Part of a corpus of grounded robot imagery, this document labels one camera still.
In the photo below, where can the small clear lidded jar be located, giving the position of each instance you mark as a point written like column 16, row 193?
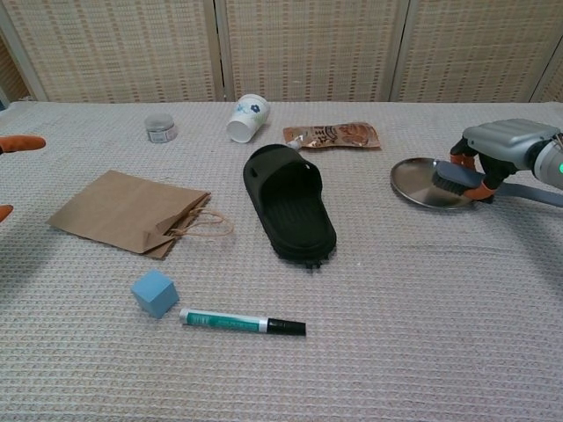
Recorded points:
column 160, row 127

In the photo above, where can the woven bamboo screen panel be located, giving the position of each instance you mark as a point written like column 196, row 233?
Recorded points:
column 475, row 48
column 553, row 83
column 308, row 48
column 119, row 48

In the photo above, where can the white floral paper cup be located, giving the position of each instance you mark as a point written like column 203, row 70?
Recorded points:
column 248, row 116

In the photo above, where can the black rubber slipper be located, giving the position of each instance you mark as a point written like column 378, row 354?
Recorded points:
column 299, row 220

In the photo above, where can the round stainless steel plate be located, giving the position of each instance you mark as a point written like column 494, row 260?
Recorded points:
column 413, row 180

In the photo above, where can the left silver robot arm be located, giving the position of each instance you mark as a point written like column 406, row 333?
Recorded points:
column 550, row 165

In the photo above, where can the white woven tablecloth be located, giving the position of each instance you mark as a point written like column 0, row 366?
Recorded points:
column 396, row 307

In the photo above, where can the brown paper bag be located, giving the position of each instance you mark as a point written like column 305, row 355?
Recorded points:
column 119, row 211

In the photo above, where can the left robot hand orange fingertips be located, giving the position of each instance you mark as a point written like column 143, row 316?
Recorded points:
column 22, row 143

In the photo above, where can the blue foam cube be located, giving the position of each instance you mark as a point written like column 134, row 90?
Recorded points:
column 154, row 294

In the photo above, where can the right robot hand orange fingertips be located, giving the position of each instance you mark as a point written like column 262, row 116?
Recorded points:
column 510, row 140

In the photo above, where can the green marker pen black cap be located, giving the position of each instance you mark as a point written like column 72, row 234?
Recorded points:
column 228, row 323

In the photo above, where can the orange snack pouch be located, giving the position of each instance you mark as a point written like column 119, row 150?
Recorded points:
column 334, row 134

